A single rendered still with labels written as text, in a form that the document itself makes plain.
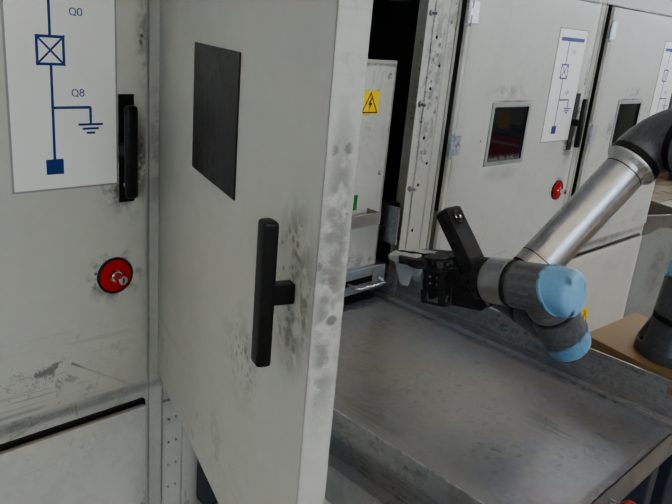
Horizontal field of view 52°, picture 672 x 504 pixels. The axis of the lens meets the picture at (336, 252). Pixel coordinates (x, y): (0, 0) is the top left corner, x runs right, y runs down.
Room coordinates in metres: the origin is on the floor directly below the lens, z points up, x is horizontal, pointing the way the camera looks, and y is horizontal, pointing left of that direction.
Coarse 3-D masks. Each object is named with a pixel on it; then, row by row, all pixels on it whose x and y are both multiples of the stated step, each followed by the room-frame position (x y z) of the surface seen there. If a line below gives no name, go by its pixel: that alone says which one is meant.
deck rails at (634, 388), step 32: (416, 288) 1.50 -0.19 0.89; (448, 320) 1.42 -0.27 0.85; (480, 320) 1.37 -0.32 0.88; (512, 320) 1.32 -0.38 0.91; (512, 352) 1.28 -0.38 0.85; (544, 352) 1.26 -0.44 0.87; (576, 384) 1.17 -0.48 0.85; (608, 384) 1.16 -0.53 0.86; (640, 384) 1.12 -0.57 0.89; (352, 448) 0.86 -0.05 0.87; (384, 448) 0.82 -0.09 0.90; (384, 480) 0.82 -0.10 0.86; (416, 480) 0.78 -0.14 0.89
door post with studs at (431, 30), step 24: (432, 0) 1.55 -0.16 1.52; (432, 24) 1.56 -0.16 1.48; (432, 48) 1.56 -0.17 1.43; (432, 72) 1.57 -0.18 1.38; (408, 96) 1.59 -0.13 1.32; (432, 96) 1.58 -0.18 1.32; (408, 120) 1.59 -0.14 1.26; (432, 120) 1.58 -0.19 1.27; (408, 144) 1.58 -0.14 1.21; (408, 168) 1.55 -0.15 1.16; (408, 192) 1.55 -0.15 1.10; (408, 216) 1.56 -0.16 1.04; (408, 240) 1.56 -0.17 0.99
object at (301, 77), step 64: (192, 0) 0.92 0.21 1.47; (256, 0) 0.71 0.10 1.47; (320, 0) 0.57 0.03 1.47; (192, 64) 0.91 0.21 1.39; (256, 64) 0.70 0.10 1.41; (320, 64) 0.57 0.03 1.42; (192, 128) 0.91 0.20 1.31; (256, 128) 0.69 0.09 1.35; (320, 128) 0.56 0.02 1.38; (192, 192) 0.90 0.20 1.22; (256, 192) 0.68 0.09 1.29; (320, 192) 0.55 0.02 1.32; (192, 256) 0.89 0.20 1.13; (256, 256) 0.57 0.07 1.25; (320, 256) 0.55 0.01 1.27; (192, 320) 0.89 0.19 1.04; (256, 320) 0.57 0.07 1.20; (320, 320) 0.55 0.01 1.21; (192, 384) 0.88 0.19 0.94; (256, 384) 0.65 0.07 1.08; (320, 384) 0.55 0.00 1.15; (256, 448) 0.64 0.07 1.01; (320, 448) 0.56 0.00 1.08
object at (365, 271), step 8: (376, 264) 1.54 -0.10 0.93; (384, 264) 1.56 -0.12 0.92; (352, 272) 1.48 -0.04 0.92; (360, 272) 1.50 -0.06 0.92; (368, 272) 1.52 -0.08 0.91; (384, 272) 1.56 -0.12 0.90; (352, 280) 1.48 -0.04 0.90; (360, 280) 1.50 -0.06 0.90; (368, 280) 1.52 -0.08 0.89; (344, 296) 1.46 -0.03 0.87
